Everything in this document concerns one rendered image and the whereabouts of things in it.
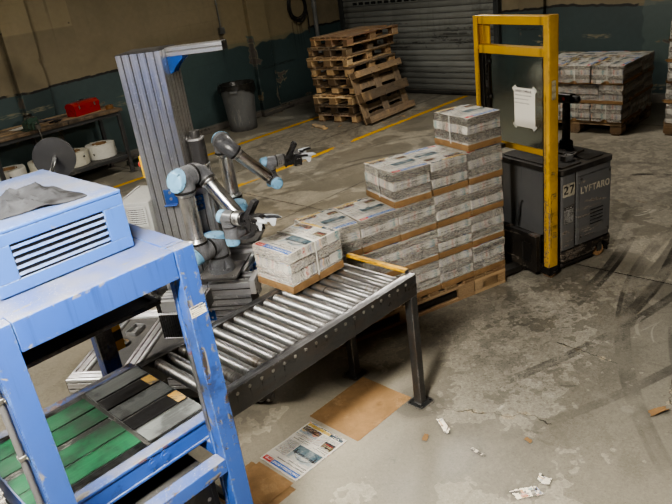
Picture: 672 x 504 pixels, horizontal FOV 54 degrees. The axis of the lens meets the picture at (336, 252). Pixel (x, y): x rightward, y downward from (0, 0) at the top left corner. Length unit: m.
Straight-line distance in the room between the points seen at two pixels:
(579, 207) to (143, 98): 3.14
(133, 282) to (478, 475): 1.99
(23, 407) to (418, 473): 1.99
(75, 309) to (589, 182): 3.96
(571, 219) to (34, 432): 4.00
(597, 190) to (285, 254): 2.73
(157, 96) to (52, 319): 1.95
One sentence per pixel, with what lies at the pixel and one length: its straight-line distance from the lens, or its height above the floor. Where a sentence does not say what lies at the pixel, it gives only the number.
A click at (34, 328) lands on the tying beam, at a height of 1.50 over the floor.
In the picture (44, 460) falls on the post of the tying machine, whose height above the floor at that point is 1.11.
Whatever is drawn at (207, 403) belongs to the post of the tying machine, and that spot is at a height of 0.94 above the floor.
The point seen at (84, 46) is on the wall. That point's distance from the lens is 10.39.
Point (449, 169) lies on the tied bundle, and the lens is 4.48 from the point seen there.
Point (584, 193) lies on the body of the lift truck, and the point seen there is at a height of 0.56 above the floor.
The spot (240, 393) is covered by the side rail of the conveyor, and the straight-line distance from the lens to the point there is 2.82.
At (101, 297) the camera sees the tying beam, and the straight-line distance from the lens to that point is 2.10.
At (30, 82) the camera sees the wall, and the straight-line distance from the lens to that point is 9.97.
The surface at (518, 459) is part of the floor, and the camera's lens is 3.52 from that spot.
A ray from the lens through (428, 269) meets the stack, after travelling 4.60.
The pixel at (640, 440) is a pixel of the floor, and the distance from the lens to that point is 3.71.
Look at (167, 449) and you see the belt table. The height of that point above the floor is 0.77.
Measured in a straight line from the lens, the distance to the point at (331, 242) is 3.51.
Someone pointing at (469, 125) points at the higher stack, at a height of 1.24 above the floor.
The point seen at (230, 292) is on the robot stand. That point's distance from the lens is 3.81.
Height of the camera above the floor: 2.32
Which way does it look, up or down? 23 degrees down
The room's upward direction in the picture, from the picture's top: 8 degrees counter-clockwise
